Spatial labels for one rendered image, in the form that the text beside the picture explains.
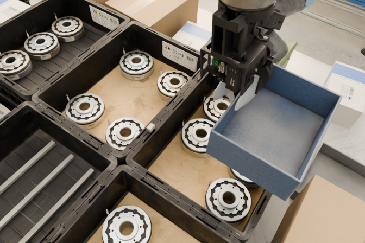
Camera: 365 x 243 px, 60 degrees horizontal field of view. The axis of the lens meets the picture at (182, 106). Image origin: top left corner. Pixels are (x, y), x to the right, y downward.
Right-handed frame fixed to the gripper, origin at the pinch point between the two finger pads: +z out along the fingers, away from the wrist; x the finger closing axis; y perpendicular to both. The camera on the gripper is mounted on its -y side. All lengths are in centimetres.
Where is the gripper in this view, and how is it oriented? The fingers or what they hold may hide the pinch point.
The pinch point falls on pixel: (239, 97)
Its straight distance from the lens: 56.0
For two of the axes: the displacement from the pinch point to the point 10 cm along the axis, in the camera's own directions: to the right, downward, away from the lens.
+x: 8.0, 4.3, -4.2
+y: -6.0, 6.1, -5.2
